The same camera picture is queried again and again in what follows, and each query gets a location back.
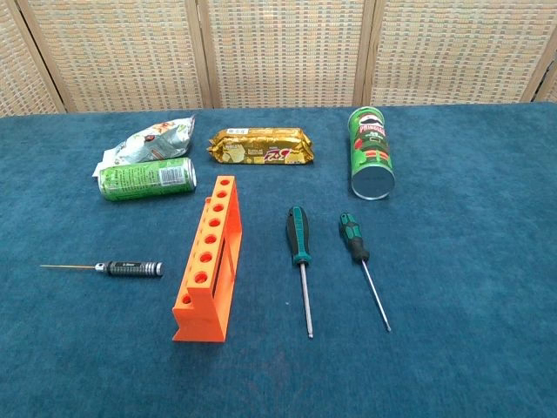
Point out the small black screwdriver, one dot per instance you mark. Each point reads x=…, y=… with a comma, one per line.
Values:
x=130, y=267

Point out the large teal black screwdriver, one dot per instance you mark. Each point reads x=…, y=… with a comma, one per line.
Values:
x=297, y=235

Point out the slim green black screwdriver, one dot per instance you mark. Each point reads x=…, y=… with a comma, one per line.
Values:
x=353, y=239

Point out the orange screwdriver holder rack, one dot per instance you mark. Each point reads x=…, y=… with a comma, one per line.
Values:
x=196, y=324

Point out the gold biscuit pack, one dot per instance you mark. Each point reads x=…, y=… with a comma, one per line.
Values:
x=261, y=148

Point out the green Pringles can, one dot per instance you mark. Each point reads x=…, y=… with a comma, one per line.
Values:
x=370, y=148

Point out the green drink can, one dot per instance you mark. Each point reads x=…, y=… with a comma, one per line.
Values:
x=143, y=178

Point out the white snack bag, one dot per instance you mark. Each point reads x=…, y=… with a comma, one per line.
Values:
x=152, y=143

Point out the wicker folding screen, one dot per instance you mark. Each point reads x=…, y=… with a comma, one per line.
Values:
x=283, y=52

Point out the blue table cloth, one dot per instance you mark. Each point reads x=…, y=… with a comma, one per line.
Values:
x=457, y=283

